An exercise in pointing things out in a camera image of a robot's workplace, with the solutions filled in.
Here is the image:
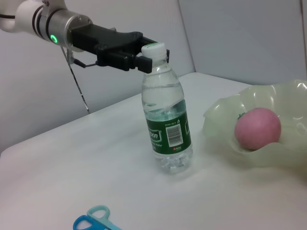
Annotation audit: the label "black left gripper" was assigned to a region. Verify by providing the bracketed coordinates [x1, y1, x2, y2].
[68, 23, 170, 73]

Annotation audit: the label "clear green-label water bottle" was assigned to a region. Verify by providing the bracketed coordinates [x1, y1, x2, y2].
[141, 42, 194, 176]

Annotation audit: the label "pink peach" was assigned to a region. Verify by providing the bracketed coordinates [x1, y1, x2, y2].
[234, 107, 282, 151]

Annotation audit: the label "pale green glass fruit plate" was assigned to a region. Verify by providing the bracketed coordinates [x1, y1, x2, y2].
[202, 79, 307, 170]

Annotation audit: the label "blue plastic scissors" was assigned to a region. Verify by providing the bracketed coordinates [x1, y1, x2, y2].
[73, 205, 123, 230]

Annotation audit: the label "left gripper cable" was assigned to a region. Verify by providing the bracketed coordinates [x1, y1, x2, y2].
[67, 46, 99, 69]

